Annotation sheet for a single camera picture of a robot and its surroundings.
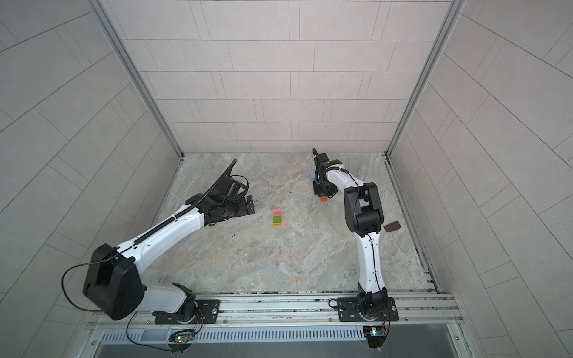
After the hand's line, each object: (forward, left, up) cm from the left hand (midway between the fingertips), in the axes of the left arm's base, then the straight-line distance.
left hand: (251, 205), depth 84 cm
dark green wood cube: (0, -9, -12) cm, 15 cm away
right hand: (+14, -29, -13) cm, 34 cm away
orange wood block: (-2, -9, -11) cm, 15 cm away
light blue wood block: (+23, -25, -12) cm, 36 cm away
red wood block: (+10, -29, -11) cm, 33 cm away
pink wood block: (+3, -9, -10) cm, 14 cm away
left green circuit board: (-41, +16, -8) cm, 45 cm away
